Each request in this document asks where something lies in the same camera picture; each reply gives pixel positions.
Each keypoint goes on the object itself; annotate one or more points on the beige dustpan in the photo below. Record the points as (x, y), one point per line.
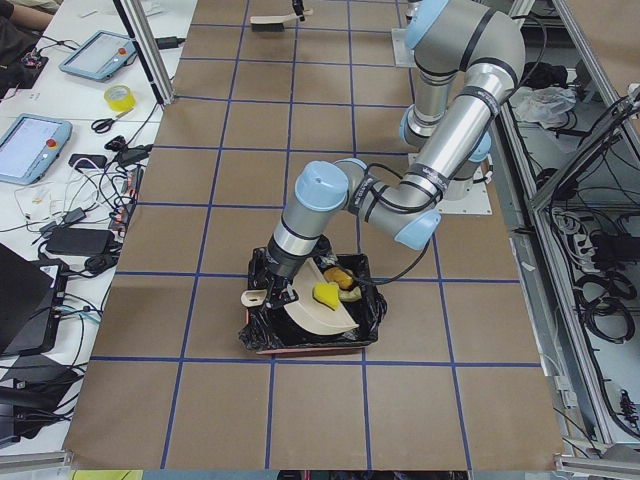
(310, 315)

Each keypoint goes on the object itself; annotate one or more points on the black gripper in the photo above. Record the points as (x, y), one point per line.
(281, 270)
(299, 7)

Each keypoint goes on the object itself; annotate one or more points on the near teach pendant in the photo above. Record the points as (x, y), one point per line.
(30, 146)

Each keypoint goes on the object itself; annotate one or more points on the teach pendant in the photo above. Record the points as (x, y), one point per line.
(99, 57)
(30, 146)

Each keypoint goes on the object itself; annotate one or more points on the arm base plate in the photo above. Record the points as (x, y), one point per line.
(467, 193)
(403, 55)

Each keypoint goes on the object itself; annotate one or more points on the far teach pendant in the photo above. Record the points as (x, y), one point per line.
(99, 57)

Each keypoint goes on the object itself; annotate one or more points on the black smartphone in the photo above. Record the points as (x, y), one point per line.
(87, 161)

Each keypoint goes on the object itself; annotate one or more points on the black handled scissors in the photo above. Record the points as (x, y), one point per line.
(103, 125)

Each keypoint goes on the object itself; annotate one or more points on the yellow tape roll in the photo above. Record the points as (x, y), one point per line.
(119, 98)

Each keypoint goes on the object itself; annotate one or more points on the toy croissant piece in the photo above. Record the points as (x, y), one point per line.
(349, 296)

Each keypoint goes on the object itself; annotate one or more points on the black lined trash bin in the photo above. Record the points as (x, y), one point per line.
(263, 334)

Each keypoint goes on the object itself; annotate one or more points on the large black power brick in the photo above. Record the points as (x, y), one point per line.
(79, 241)

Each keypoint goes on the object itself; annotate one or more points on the yellow sponge piece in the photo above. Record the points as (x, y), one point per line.
(327, 294)

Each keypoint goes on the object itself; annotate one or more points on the aluminium frame post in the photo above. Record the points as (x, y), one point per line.
(134, 20)

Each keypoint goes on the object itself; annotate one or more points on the white hand brush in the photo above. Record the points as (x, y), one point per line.
(276, 23)

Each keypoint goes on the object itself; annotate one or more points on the black laptop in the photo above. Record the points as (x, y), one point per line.
(31, 298)

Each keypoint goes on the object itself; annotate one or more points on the crumpled white cloth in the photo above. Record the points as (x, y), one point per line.
(548, 107)

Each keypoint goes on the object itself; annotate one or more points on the brown toy potato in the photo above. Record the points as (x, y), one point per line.
(343, 278)

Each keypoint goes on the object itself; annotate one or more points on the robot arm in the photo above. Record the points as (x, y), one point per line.
(470, 59)

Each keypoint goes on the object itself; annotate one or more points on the black power adapter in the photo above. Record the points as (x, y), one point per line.
(169, 42)

